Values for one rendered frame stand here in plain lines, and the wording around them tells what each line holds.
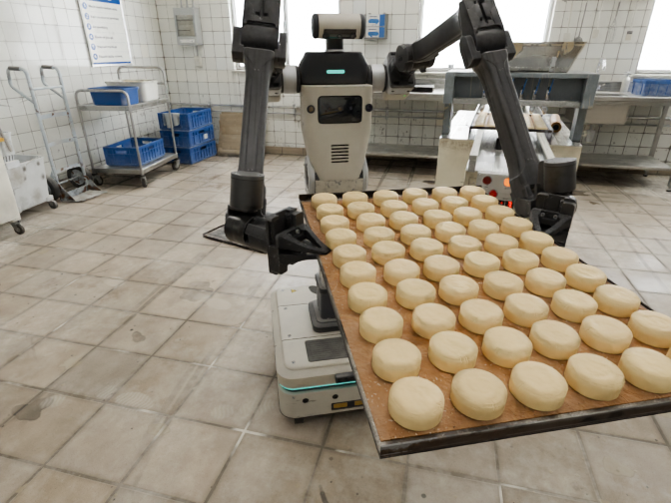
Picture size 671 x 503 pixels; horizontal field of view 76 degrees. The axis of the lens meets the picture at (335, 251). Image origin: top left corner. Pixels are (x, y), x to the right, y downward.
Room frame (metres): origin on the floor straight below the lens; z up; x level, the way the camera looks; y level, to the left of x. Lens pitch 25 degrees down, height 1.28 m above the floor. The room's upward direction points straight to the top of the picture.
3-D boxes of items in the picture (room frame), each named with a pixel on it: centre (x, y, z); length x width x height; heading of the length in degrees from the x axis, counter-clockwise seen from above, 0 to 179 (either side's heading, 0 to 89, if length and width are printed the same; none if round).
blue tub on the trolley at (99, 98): (4.51, 2.17, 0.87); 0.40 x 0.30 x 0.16; 80
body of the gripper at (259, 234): (0.67, 0.11, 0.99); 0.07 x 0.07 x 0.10; 56
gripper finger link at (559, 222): (0.71, -0.37, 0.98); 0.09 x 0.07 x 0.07; 145
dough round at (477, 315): (0.44, -0.17, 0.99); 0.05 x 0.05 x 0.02
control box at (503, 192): (1.67, -0.68, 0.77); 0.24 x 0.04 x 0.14; 71
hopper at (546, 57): (2.49, -0.97, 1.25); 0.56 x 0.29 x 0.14; 71
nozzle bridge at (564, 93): (2.49, -0.97, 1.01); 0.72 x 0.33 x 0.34; 71
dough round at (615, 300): (0.47, -0.36, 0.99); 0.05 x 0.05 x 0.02
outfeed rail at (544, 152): (2.55, -1.15, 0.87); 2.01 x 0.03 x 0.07; 161
